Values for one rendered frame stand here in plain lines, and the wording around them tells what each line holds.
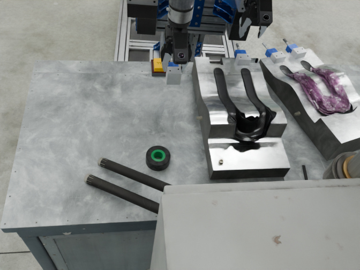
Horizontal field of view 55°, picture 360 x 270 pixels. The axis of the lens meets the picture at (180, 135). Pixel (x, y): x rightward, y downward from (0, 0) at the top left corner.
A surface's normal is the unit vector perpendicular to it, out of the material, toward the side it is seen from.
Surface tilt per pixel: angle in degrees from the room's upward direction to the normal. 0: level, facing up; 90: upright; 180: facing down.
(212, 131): 84
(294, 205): 0
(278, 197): 0
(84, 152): 0
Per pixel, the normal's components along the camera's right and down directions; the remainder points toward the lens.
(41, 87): 0.11, -0.59
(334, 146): -0.91, 0.25
